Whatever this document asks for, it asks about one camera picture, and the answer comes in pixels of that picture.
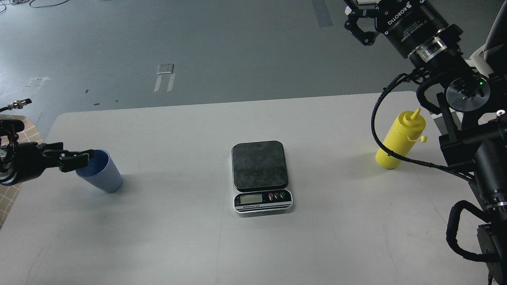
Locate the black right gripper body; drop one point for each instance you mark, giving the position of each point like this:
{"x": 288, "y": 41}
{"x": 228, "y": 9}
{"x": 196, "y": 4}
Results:
{"x": 410, "y": 24}

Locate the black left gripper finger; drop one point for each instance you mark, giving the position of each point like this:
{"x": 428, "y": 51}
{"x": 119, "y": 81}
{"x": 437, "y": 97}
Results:
{"x": 70, "y": 161}
{"x": 54, "y": 149}

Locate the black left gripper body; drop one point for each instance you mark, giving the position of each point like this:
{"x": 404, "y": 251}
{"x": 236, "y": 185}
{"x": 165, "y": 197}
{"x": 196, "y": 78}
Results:
{"x": 27, "y": 163}

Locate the blue ribbed plastic cup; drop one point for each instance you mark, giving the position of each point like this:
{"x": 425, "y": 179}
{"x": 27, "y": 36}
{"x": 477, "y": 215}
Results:
{"x": 102, "y": 172}

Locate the yellow squeeze bottle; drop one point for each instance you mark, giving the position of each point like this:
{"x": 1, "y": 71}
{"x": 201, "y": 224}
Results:
{"x": 406, "y": 130}

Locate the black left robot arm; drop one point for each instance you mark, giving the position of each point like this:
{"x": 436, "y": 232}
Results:
{"x": 9, "y": 128}

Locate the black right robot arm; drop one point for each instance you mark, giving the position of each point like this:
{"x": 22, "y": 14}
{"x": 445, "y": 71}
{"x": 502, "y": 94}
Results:
{"x": 471, "y": 97}

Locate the black digital kitchen scale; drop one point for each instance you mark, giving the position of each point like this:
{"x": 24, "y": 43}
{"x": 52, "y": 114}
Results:
{"x": 260, "y": 178}

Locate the white office chair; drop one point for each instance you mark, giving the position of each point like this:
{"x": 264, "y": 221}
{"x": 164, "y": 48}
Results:
{"x": 491, "y": 58}

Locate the grey floor plate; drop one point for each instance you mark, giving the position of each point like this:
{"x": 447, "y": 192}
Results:
{"x": 165, "y": 69}

